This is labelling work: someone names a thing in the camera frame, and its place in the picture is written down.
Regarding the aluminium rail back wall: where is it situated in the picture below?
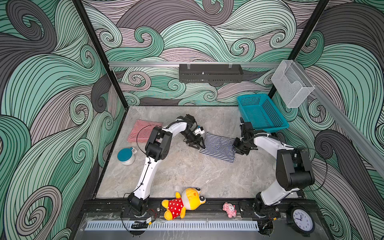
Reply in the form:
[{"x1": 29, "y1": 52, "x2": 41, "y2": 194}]
[{"x1": 108, "y1": 61, "x2": 281, "y2": 70}]

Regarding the small pink plush toy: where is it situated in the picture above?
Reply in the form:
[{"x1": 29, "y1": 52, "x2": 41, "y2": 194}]
[{"x1": 223, "y1": 202, "x2": 237, "y2": 218}]

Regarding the aluminium rail wall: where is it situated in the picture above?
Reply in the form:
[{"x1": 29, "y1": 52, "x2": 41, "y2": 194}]
[
  {"x1": 302, "y1": 65, "x2": 384, "y2": 175},
  {"x1": 108, "y1": 61, "x2": 281, "y2": 70}
]

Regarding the teal round lid left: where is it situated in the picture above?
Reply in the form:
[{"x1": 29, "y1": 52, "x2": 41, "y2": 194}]
[{"x1": 117, "y1": 147, "x2": 137, "y2": 166}]

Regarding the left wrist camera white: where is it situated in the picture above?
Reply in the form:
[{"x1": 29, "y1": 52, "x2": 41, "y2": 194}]
[{"x1": 194, "y1": 126, "x2": 205, "y2": 136}]

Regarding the clear plastic wall bin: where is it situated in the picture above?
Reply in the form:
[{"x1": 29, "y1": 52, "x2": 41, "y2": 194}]
[{"x1": 271, "y1": 60, "x2": 315, "y2": 108}]

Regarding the yellow plush toy red dress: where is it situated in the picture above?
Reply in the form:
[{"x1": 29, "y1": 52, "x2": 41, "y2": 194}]
[{"x1": 162, "y1": 188, "x2": 206, "y2": 221}]

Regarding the black round wall clock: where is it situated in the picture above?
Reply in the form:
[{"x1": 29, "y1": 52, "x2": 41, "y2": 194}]
[{"x1": 287, "y1": 207, "x2": 316, "y2": 236}]

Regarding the black perforated metal shelf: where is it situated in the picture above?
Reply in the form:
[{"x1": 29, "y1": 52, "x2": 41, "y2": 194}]
[{"x1": 179, "y1": 64, "x2": 244, "y2": 85}]

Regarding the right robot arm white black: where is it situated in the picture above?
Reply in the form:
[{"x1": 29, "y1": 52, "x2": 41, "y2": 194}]
[{"x1": 233, "y1": 118, "x2": 315, "y2": 211}]

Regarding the red white striped tank top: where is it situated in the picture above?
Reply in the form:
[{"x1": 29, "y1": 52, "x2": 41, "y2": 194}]
[{"x1": 127, "y1": 119, "x2": 163, "y2": 143}]

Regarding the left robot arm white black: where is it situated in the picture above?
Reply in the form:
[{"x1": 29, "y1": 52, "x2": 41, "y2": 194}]
[{"x1": 128, "y1": 114, "x2": 206, "y2": 215}]

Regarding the white slotted cable duct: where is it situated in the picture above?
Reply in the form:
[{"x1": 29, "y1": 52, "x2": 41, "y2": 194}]
[{"x1": 85, "y1": 220, "x2": 259, "y2": 232}]

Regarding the blue white striped tank top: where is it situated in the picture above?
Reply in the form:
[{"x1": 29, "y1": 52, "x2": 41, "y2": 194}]
[{"x1": 200, "y1": 133, "x2": 236, "y2": 163}]

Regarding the teal plastic basket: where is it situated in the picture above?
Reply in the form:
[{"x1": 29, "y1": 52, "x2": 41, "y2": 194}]
[{"x1": 237, "y1": 94, "x2": 289, "y2": 133}]

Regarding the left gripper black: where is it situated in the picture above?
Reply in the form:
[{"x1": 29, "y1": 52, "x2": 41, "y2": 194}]
[{"x1": 180, "y1": 130, "x2": 205, "y2": 149}]

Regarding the aluminium rail right wall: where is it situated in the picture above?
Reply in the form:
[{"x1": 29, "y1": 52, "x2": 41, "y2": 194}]
[{"x1": 302, "y1": 65, "x2": 384, "y2": 175}]

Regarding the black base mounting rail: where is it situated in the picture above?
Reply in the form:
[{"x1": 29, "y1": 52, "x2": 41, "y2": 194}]
[{"x1": 80, "y1": 198, "x2": 321, "y2": 220}]

